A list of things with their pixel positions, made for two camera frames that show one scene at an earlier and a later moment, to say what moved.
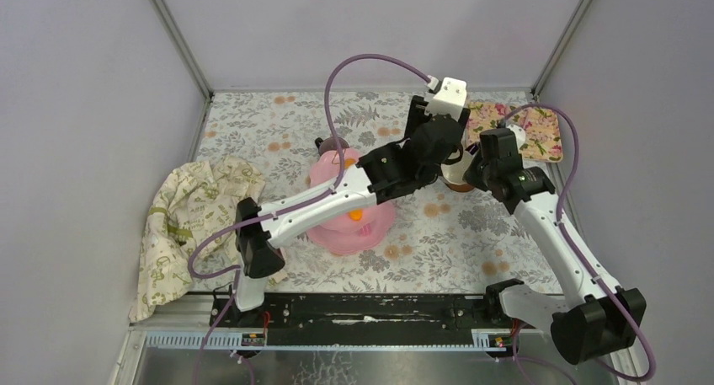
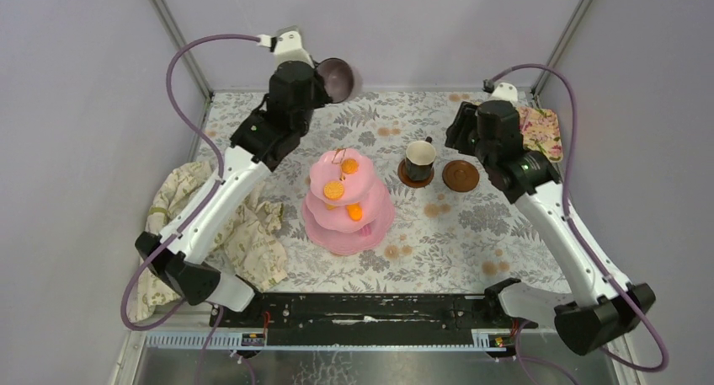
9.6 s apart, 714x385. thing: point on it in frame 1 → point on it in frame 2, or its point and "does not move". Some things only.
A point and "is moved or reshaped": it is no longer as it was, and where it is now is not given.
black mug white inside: x=455 y=167 is moved or reshaped
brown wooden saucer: x=460 y=188 is moved or reshaped
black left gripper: x=418 y=114 → x=317 y=86
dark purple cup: x=328 y=144 → x=338 y=78
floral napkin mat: x=543 y=138 does not move
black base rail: x=364 y=319 does not move
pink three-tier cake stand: x=345 y=236 does not move
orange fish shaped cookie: x=355 y=214 does not move
